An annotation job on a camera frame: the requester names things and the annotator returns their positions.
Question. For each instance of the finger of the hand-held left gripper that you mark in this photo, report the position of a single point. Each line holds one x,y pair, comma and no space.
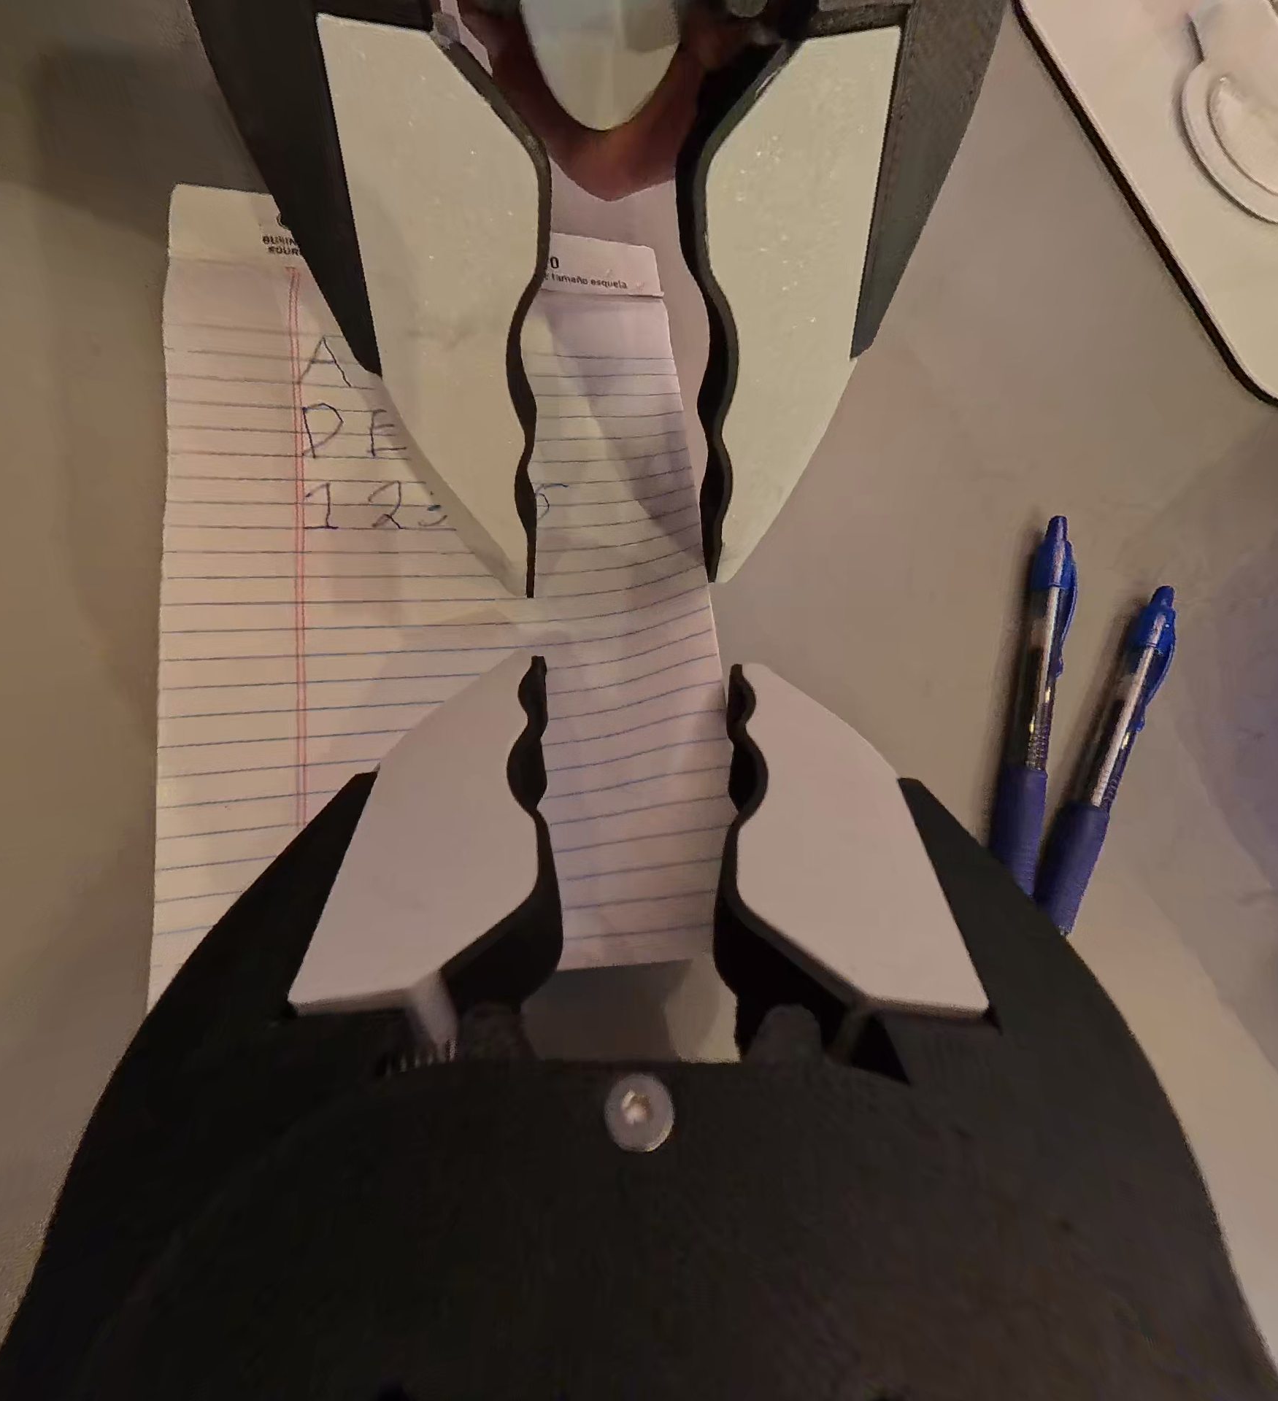
803,240
430,274

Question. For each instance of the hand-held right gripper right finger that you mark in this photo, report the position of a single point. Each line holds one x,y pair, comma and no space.
857,875

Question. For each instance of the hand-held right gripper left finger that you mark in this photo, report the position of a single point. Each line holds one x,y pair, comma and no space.
430,864

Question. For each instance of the blue retractable pen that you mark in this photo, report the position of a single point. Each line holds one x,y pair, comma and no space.
1077,853
1016,809

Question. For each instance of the white lined legal pad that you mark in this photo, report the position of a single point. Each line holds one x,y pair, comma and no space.
233,612

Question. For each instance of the person's left hand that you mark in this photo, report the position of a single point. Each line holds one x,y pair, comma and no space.
617,169

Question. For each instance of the white document stand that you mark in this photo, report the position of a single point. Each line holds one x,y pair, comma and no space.
1143,163

